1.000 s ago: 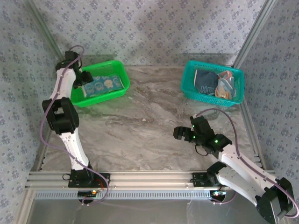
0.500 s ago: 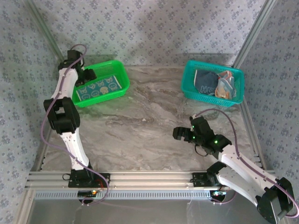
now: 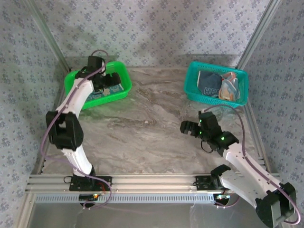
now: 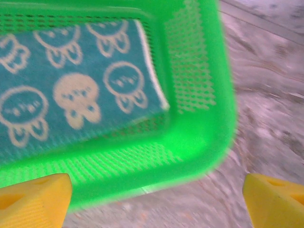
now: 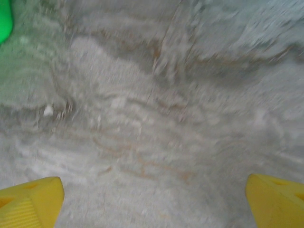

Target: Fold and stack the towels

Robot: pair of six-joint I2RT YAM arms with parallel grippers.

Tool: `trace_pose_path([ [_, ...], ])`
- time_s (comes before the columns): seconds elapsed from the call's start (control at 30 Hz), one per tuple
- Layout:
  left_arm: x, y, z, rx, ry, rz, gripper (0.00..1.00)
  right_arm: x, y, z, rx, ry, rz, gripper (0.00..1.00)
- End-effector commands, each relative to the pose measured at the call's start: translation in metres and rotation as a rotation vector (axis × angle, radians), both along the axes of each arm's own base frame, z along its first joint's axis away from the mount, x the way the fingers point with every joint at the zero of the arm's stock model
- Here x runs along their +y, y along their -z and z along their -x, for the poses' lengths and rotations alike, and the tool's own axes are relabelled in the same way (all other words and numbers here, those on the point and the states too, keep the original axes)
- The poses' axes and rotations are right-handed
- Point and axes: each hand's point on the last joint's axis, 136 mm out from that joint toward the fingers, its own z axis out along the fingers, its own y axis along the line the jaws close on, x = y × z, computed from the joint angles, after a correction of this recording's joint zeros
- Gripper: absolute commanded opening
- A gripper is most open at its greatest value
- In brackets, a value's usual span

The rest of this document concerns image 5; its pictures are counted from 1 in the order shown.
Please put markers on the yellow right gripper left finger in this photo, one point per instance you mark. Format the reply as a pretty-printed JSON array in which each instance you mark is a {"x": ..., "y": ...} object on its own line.
[{"x": 35, "y": 204}]

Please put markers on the green plastic basket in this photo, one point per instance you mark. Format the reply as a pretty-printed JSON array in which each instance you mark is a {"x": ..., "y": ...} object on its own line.
[{"x": 4, "y": 19}]

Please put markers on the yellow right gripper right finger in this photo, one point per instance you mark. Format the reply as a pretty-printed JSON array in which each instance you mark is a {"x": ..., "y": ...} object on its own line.
[{"x": 278, "y": 204}]

